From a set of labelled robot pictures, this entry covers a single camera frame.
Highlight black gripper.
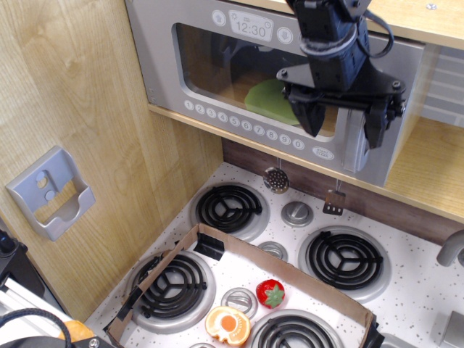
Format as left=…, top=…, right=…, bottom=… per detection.
left=277, top=36, right=405, bottom=149

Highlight grey toy microwave door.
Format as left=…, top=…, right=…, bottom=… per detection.
left=126, top=1, right=426, bottom=186

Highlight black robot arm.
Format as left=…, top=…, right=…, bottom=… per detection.
left=277, top=1, right=405, bottom=149

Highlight green plate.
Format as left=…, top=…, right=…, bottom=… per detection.
left=244, top=79, right=299, bottom=127

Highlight hanging toy spatula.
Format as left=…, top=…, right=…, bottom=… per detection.
left=323, top=179, right=346, bottom=216

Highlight hanging skimmer spoon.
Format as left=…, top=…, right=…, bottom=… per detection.
left=263, top=158, right=289, bottom=194

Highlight back left stove burner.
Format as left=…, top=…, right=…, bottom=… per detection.
left=189, top=183, right=270, bottom=242

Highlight stove burner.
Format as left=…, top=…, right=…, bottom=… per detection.
left=189, top=183, right=270, bottom=242
left=297, top=225, right=392, bottom=304
left=132, top=251, right=216, bottom=334
left=244, top=309, right=344, bottom=348

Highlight back right stove burner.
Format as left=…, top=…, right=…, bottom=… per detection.
left=297, top=225, right=392, bottom=304

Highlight grey middle stove knob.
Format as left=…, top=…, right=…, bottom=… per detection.
left=258, top=241, right=289, bottom=262

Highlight grey toy faucet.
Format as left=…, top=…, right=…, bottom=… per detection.
left=436, top=230, right=464, bottom=267

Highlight red toy strawberry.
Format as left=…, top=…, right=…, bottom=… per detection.
left=255, top=279, right=285, bottom=309

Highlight grey front stove knob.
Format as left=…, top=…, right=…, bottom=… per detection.
left=220, top=287, right=258, bottom=319

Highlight front right stove burner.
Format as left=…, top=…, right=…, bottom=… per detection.
left=244, top=309, right=344, bottom=348

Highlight orange toy fruit half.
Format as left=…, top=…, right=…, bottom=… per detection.
left=204, top=306, right=252, bottom=347

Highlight front left stove burner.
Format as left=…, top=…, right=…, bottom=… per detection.
left=132, top=251, right=216, bottom=334

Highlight orange toy bread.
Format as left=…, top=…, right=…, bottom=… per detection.
left=65, top=320, right=95, bottom=343

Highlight black device at left edge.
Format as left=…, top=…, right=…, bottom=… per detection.
left=1, top=231, right=45, bottom=297

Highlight grey wall phone holder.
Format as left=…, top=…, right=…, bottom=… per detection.
left=6, top=146, right=96, bottom=241

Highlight cardboard frame barrier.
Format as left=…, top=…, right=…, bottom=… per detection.
left=104, top=224, right=384, bottom=347

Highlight aluminium rail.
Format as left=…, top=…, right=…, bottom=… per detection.
left=1, top=278, right=72, bottom=344

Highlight black braided cable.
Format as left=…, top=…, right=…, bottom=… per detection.
left=0, top=307, right=73, bottom=348

